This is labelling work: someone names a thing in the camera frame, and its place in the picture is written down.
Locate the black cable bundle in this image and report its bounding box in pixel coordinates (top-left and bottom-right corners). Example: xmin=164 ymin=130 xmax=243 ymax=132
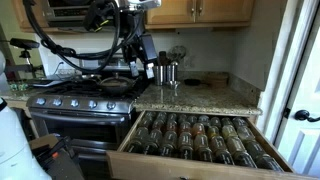
xmin=22 ymin=0 xmax=144 ymax=75

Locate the silver stove knob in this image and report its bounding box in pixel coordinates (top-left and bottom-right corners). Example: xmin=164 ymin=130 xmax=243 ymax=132
xmin=69 ymin=98 xmax=81 ymax=109
xmin=87 ymin=99 xmax=99 ymax=110
xmin=52 ymin=97 xmax=64 ymax=108
xmin=105 ymin=101 xmax=117 ymax=111
xmin=35 ymin=97 xmax=47 ymax=107

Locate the wooden spice drawer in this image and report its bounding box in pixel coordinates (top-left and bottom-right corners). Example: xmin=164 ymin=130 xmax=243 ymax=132
xmin=105 ymin=109 xmax=320 ymax=180

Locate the round wooden bowl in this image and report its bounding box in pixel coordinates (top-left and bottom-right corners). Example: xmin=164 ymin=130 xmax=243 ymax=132
xmin=204 ymin=72 xmax=230 ymax=90

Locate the white panel door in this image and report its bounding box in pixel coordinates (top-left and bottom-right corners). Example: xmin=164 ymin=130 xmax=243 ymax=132
xmin=273 ymin=0 xmax=320 ymax=178

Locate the stainless steel gas stove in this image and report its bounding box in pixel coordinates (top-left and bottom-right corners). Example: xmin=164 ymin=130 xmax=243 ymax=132
xmin=25 ymin=74 xmax=149 ymax=180

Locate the brown cardboard piece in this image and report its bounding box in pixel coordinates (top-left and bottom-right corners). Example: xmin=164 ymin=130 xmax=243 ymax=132
xmin=28 ymin=132 xmax=62 ymax=152

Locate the glass spice jar black lid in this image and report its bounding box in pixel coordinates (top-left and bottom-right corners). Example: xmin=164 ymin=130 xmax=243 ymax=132
xmin=167 ymin=112 xmax=178 ymax=124
xmin=191 ymin=122 xmax=206 ymax=137
xmin=209 ymin=135 xmax=235 ymax=166
xmin=197 ymin=114 xmax=211 ymax=127
xmin=143 ymin=129 xmax=164 ymax=156
xmin=236 ymin=125 xmax=257 ymax=143
xmin=205 ymin=125 xmax=221 ymax=140
xmin=156 ymin=111 xmax=169 ymax=123
xmin=177 ymin=113 xmax=188 ymax=125
xmin=177 ymin=121 xmax=192 ymax=135
xmin=125 ymin=127 xmax=150 ymax=155
xmin=220 ymin=124 xmax=238 ymax=141
xmin=225 ymin=136 xmax=258 ymax=169
xmin=176 ymin=131 xmax=195 ymax=161
xmin=164 ymin=120 xmax=178 ymax=133
xmin=221 ymin=116 xmax=234 ymax=128
xmin=186 ymin=114 xmax=199 ymax=126
xmin=158 ymin=130 xmax=179 ymax=158
xmin=193 ymin=134 xmax=215 ymax=163
xmin=138 ymin=118 xmax=154 ymax=130
xmin=144 ymin=111 xmax=158 ymax=122
xmin=244 ymin=139 xmax=285 ymax=173
xmin=151 ymin=119 xmax=167 ymax=132
xmin=232 ymin=116 xmax=249 ymax=130
xmin=209 ymin=116 xmax=222 ymax=128

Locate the black camera on tripod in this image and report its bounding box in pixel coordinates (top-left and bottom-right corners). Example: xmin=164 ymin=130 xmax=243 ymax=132
xmin=8 ymin=37 xmax=41 ymax=69

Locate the small black dish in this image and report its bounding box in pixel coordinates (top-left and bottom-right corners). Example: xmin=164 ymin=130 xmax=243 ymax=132
xmin=183 ymin=78 xmax=202 ymax=87

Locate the narrow wooden wall cabinet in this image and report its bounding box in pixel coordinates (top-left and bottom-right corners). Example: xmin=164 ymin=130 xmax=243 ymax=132
xmin=11 ymin=0 xmax=51 ymax=34

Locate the glass pan lid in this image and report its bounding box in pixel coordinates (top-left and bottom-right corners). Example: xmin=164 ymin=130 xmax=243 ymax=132
xmin=99 ymin=72 xmax=136 ymax=88

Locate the steel oven door handle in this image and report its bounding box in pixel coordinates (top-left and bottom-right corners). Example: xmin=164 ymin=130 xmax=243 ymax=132
xmin=29 ymin=109 xmax=130 ymax=127

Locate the black door lever handle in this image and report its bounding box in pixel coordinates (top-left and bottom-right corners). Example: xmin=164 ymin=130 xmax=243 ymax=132
xmin=294 ymin=109 xmax=320 ymax=124

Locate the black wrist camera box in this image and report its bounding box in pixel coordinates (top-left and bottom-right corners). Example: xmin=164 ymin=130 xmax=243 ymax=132
xmin=139 ymin=33 xmax=158 ymax=63

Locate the wooden upper cabinet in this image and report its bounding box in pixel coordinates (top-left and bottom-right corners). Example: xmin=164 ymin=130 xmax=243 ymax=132
xmin=144 ymin=0 xmax=257 ymax=32

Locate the black and orange tool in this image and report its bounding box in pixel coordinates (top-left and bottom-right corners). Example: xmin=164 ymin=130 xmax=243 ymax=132
xmin=34 ymin=135 xmax=86 ymax=180

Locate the green and white packet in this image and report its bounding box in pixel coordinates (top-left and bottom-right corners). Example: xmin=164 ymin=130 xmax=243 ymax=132
xmin=8 ymin=81 xmax=30 ymax=93

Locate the stainless over-range microwave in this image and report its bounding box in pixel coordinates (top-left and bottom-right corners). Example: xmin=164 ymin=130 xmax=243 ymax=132
xmin=40 ymin=0 xmax=128 ymax=29

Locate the black cast iron grate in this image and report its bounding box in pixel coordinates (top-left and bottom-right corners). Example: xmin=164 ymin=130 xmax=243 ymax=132
xmin=41 ymin=78 xmax=148 ymax=100

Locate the wire skimmer utensil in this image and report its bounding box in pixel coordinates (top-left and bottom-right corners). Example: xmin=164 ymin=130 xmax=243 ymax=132
xmin=168 ymin=44 xmax=188 ymax=63

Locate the flat dark device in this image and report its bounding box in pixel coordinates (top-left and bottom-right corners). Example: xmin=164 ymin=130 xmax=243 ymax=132
xmin=25 ymin=78 xmax=66 ymax=89

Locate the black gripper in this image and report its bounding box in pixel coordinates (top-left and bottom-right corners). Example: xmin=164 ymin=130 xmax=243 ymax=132
xmin=121 ymin=42 xmax=156 ymax=80

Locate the steel frying pan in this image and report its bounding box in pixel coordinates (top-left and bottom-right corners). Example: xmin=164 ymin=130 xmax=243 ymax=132
xmin=78 ymin=73 xmax=138 ymax=95

